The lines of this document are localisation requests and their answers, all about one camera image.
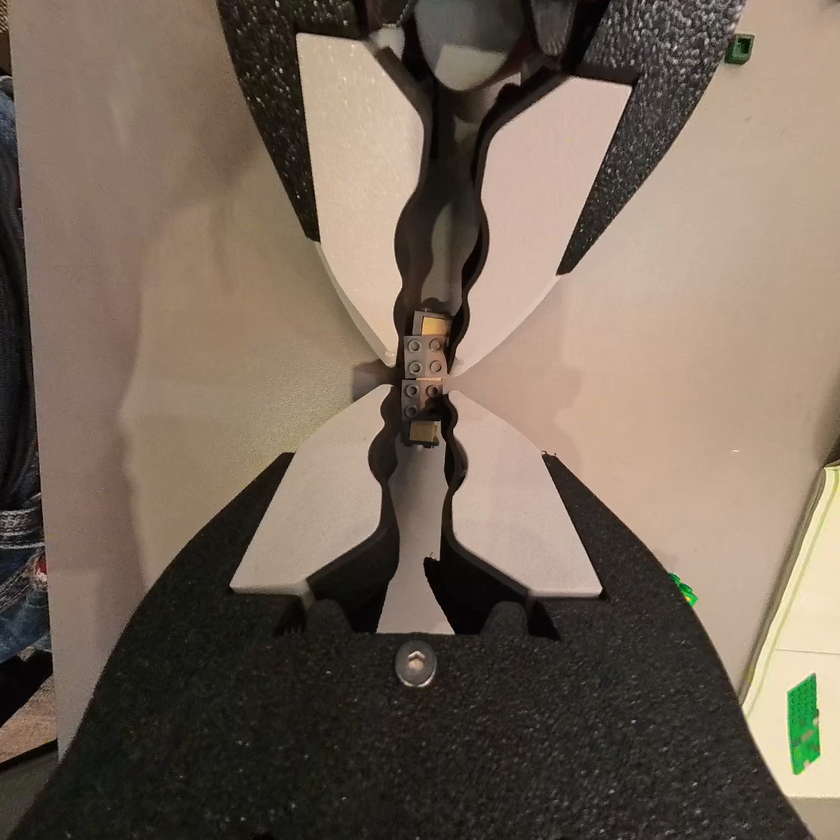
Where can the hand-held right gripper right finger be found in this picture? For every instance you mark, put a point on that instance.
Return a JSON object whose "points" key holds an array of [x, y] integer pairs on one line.
{"points": [[518, 518]]}

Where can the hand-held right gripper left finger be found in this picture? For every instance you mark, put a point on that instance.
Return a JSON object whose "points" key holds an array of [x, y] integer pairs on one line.
{"points": [[315, 518]]}

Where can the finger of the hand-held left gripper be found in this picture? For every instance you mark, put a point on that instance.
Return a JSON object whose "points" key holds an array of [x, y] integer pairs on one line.
{"points": [[358, 170], [544, 190]]}

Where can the dark grey brick assembly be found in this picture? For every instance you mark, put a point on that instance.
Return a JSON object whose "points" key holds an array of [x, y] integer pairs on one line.
{"points": [[425, 354], [417, 399]]}

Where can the grey desk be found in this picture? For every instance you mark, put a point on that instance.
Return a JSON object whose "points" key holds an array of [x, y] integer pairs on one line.
{"points": [[197, 328]]}

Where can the small dark green brick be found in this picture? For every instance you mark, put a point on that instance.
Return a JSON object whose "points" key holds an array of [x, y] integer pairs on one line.
{"points": [[740, 50]]}

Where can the green yellow brick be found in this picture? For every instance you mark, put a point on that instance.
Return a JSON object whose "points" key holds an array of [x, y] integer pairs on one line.
{"points": [[684, 589]]}

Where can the brick instruction booklet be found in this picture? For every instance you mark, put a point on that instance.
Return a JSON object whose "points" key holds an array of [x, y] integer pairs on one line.
{"points": [[804, 590]]}

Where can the person's jeans leg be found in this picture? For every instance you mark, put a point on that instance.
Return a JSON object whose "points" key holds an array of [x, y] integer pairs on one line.
{"points": [[16, 394]]}

